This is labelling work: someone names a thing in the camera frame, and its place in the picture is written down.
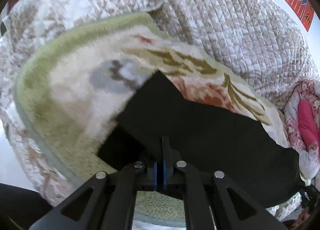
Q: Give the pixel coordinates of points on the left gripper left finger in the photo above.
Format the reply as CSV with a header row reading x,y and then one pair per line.
x,y
105,201

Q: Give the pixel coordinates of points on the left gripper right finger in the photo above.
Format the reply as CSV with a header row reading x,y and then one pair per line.
x,y
215,202

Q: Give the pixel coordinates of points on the black pants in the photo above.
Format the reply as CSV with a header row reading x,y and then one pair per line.
x,y
208,137

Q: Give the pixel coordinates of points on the pink floral comforter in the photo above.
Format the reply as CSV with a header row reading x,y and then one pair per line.
x,y
302,124

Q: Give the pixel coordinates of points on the floral fleece blanket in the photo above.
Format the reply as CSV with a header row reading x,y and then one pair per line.
x,y
70,93

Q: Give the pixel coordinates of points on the quilted beige bedspread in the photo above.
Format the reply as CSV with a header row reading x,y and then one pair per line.
x,y
256,39

